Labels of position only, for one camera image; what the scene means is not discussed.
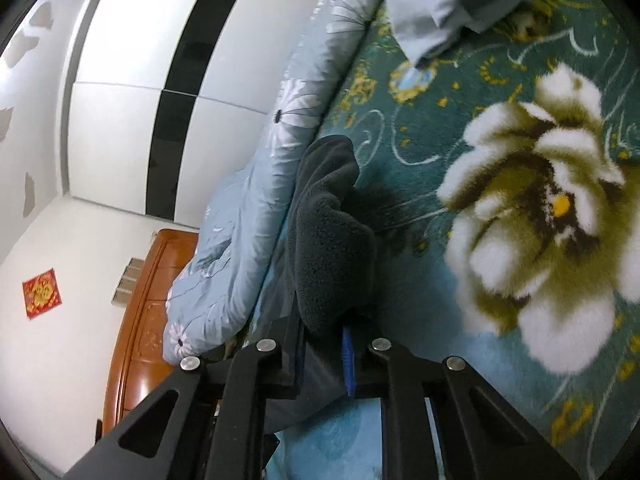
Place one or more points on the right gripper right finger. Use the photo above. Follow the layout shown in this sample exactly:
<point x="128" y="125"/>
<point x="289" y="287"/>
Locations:
<point x="442" y="420"/>

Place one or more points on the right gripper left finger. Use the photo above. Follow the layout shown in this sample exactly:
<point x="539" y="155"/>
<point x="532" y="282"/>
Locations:
<point x="206" y="420"/>

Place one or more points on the black and white fleece jacket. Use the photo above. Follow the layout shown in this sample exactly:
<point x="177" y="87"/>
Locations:
<point x="324" y="269"/>

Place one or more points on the orange wooden headboard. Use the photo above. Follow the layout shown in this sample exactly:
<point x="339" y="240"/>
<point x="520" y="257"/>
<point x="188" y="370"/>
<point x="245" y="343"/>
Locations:
<point x="137" y="365"/>

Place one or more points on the light blue floral quilt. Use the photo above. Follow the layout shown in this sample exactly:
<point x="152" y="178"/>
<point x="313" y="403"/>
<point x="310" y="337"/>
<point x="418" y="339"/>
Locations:
<point x="214" y="296"/>

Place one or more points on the floral teal plush blanket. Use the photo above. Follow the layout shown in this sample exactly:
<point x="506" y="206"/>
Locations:
<point x="501" y="181"/>

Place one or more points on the white black striped wardrobe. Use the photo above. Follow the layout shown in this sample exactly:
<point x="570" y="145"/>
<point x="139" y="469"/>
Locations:
<point x="170" y="96"/>

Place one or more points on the white wall switch panel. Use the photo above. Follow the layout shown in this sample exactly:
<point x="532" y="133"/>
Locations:
<point x="127" y="282"/>

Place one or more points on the red paper wall decoration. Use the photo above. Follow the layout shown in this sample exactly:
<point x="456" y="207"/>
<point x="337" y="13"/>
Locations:
<point x="41" y="294"/>

